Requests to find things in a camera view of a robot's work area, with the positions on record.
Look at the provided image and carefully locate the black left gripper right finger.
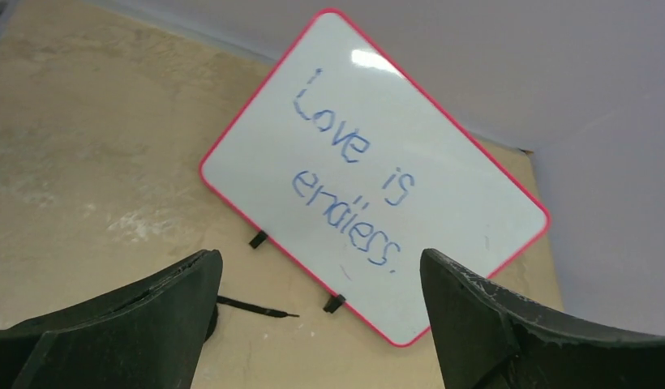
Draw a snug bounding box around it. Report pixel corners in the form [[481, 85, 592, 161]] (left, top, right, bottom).
[[420, 249, 665, 389]]

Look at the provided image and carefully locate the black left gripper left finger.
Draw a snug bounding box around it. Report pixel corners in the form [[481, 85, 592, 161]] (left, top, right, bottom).
[[0, 250, 223, 388]]

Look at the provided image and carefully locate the black whiteboard foot left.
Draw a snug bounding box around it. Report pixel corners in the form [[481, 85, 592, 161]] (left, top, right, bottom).
[[249, 230, 268, 249]]

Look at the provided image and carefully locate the black whiteboard foot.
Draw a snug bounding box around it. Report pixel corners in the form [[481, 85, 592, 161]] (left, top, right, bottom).
[[249, 230, 268, 249], [323, 294, 346, 314]]

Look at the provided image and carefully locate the black whiteboard foot right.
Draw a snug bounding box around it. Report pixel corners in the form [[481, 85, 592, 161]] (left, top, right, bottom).
[[323, 294, 346, 314]]

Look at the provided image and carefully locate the pink framed whiteboard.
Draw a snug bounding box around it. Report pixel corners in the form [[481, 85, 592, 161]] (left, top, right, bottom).
[[199, 8, 550, 347]]

